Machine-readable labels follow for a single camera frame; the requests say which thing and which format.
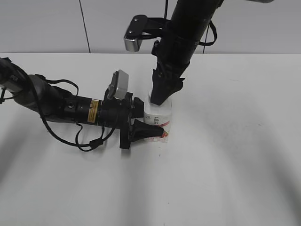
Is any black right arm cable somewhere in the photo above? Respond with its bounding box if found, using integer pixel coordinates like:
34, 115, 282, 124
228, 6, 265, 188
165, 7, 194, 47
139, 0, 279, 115
163, 0, 217, 55

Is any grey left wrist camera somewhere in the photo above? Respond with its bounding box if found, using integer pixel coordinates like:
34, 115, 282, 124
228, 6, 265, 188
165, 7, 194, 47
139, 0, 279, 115
105, 70, 129, 100

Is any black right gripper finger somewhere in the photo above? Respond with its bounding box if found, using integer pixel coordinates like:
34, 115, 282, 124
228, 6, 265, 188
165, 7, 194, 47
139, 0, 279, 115
163, 76, 185, 101
150, 69, 169, 105

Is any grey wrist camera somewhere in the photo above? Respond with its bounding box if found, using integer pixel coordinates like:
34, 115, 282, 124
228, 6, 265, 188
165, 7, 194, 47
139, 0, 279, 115
105, 70, 129, 100
123, 15, 169, 52

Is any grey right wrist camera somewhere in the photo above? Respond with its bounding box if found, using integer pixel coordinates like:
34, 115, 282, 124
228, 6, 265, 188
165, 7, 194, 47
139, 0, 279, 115
123, 15, 169, 52

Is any white yili yogurt bottle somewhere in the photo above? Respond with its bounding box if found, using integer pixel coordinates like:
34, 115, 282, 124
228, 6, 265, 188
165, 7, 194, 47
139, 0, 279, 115
143, 91, 172, 143

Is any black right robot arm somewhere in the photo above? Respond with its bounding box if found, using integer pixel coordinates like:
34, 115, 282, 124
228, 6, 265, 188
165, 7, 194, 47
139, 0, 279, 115
150, 0, 223, 105

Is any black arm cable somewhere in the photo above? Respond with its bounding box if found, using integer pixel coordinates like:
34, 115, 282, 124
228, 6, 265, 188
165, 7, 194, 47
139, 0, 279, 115
163, 0, 217, 55
0, 77, 116, 152

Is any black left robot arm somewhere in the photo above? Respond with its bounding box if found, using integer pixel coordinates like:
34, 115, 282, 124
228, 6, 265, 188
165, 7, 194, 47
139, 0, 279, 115
0, 57, 165, 152

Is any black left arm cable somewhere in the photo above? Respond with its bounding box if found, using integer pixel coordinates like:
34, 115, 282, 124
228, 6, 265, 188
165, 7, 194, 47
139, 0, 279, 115
0, 77, 116, 152

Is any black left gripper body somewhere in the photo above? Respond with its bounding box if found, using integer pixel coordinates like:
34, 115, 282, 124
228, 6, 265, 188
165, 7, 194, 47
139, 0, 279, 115
98, 92, 134, 149

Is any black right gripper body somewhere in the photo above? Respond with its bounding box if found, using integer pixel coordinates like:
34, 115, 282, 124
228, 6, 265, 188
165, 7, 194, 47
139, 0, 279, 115
151, 35, 200, 79

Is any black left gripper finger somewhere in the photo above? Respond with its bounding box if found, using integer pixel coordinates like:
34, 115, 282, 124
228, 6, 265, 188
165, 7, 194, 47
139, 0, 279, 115
133, 97, 144, 118
131, 119, 164, 142

